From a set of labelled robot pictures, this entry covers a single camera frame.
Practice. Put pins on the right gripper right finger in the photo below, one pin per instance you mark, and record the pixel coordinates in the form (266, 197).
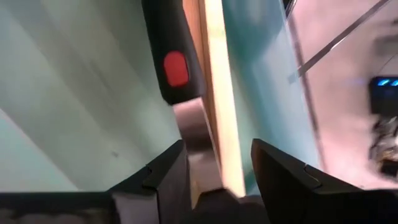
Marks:
(295, 199)

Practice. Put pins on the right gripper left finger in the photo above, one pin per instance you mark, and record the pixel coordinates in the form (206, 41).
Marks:
(168, 174)

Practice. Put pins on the teal plastic bin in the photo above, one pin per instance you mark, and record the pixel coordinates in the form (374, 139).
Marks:
(77, 93)

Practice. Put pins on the black computer tower blue lights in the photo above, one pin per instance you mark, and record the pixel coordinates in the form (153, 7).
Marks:
(384, 99)

